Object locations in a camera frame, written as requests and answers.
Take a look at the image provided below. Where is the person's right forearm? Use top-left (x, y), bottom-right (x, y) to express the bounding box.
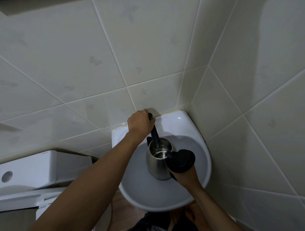
top-left (190, 183), bottom-right (243, 231)

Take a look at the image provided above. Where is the person's left forearm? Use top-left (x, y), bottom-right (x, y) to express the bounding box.
top-left (28, 132), bottom-right (143, 231)

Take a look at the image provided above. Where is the person's right hand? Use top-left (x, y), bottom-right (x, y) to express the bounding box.
top-left (170, 164), bottom-right (203, 191)

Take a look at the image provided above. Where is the white toilet seat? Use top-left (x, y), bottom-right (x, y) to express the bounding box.
top-left (0, 187), bottom-right (72, 231)

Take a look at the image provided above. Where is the person's right leg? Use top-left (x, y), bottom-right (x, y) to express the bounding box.
top-left (170, 215), bottom-right (198, 231)

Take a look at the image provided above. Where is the black faucet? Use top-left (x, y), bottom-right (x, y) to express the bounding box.
top-left (147, 113), bottom-right (162, 149)

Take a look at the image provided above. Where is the person's left leg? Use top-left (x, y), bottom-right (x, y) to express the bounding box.
top-left (128, 212), bottom-right (171, 231)

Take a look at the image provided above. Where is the white wash basin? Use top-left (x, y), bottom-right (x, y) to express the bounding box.
top-left (111, 110), bottom-right (212, 213)

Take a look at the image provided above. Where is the steel electric kettle black lid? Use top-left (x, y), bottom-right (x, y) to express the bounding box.
top-left (146, 137), bottom-right (196, 181)

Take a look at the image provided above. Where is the person's leg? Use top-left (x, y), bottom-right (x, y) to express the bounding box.
top-left (128, 212), bottom-right (171, 231)
top-left (170, 215), bottom-right (198, 231)

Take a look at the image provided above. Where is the white toilet tank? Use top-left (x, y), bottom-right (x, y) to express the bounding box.
top-left (0, 150), bottom-right (93, 191)

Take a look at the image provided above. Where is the person's left hand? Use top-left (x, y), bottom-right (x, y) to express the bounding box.
top-left (127, 109), bottom-right (156, 141)

